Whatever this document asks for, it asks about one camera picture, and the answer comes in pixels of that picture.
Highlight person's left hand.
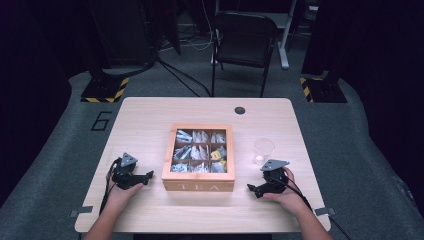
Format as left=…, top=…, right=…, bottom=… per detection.
left=105, top=168, right=145, bottom=215

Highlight black folding chair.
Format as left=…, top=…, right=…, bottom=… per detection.
left=210, top=11, right=278, bottom=98

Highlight white floor cable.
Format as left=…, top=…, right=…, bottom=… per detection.
left=186, top=0, right=221, bottom=52

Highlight wooden tea box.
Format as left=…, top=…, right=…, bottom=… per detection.
left=161, top=123, right=236, bottom=193

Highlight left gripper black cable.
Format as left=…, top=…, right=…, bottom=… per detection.
left=99, top=158, right=121, bottom=216

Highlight striped black stand base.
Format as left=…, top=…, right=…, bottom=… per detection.
left=298, top=75, right=348, bottom=104
left=80, top=75, right=130, bottom=104

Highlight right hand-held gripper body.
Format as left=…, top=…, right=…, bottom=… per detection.
left=259, top=158, right=291, bottom=196

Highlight clear plastic cup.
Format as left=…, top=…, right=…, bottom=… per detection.
left=253, top=137, right=276, bottom=167

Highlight person's right hand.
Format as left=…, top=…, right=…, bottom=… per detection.
left=262, top=166, right=313, bottom=218

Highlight grey tape piece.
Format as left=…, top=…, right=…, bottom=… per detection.
left=69, top=205, right=94, bottom=218
left=313, top=207, right=336, bottom=217

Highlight black equipment cabinet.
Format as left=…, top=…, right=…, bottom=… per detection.
left=84, top=0, right=158, bottom=68

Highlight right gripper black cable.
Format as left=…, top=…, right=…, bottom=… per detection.
left=269, top=174, right=353, bottom=240

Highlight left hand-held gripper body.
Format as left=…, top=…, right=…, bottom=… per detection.
left=111, top=152, right=145, bottom=190

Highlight dark curtain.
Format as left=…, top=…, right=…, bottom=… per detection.
left=301, top=0, right=424, bottom=214
left=0, top=0, right=73, bottom=208

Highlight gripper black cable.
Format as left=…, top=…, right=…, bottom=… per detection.
left=99, top=158, right=121, bottom=216
left=269, top=174, right=353, bottom=240

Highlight black floor cable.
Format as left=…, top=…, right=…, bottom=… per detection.
left=155, top=56, right=213, bottom=98

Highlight white desk leg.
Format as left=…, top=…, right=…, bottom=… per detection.
left=278, top=0, right=299, bottom=70

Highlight assorted tea bags group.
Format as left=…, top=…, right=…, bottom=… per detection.
left=170, top=129, right=228, bottom=174

